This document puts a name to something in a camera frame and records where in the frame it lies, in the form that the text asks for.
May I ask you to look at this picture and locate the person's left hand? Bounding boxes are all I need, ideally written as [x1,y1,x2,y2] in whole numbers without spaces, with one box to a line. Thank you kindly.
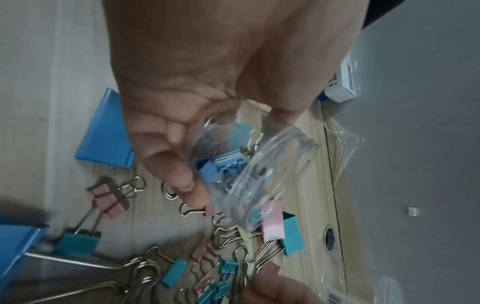
[101,0,371,209]

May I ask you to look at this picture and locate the person's right hand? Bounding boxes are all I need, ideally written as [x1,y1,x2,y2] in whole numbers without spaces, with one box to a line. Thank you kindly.
[241,269,320,304]

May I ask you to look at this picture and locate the large pink binder clip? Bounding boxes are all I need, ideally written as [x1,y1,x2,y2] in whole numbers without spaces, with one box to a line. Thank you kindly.
[260,199,286,242]

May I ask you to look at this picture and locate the large clear plastic jar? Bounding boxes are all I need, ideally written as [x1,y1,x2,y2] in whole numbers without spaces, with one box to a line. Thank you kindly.
[325,274,406,304]

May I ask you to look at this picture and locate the small clear plastic jar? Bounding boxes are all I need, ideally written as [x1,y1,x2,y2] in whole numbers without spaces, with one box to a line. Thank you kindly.
[185,100,322,235]

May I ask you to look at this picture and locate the large blue binder clip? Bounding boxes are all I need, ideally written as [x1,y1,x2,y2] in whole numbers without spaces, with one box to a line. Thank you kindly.
[0,223,177,304]
[74,88,137,169]

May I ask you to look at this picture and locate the pile of small colourful clips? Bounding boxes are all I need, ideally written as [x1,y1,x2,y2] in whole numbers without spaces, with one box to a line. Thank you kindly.
[52,123,286,304]

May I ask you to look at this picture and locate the round black desk grommet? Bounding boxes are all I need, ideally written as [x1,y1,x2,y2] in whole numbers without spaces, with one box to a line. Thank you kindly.
[322,223,338,253]

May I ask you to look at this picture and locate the white and blue box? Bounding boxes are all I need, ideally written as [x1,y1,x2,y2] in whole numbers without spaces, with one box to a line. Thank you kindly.
[316,53,358,103]

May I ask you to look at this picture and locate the clear plastic wrap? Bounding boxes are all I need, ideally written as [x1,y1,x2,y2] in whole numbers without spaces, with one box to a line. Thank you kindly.
[318,100,367,185]

